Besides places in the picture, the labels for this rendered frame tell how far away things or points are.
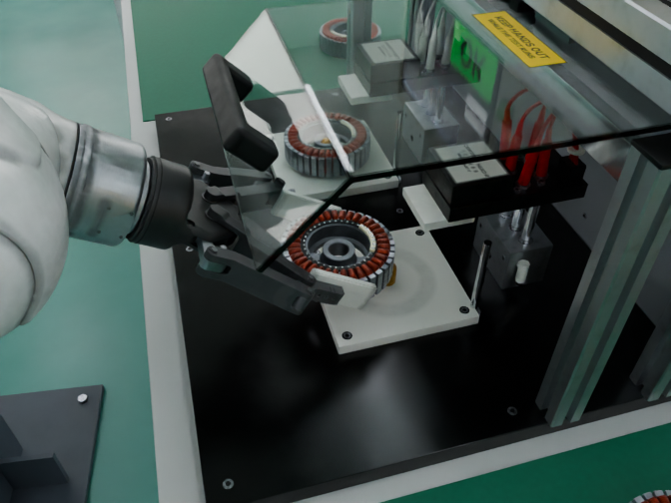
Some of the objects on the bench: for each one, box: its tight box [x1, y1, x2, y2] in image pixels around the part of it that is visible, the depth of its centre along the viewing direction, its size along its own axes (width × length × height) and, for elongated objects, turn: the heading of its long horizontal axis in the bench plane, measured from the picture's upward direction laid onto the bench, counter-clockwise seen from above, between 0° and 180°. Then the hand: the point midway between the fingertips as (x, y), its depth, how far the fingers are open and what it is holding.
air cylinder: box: [473, 211, 553, 289], centre depth 70 cm, size 5×8×6 cm
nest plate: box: [315, 227, 479, 354], centre depth 68 cm, size 15×15×1 cm
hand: (335, 251), depth 63 cm, fingers closed on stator, 11 cm apart
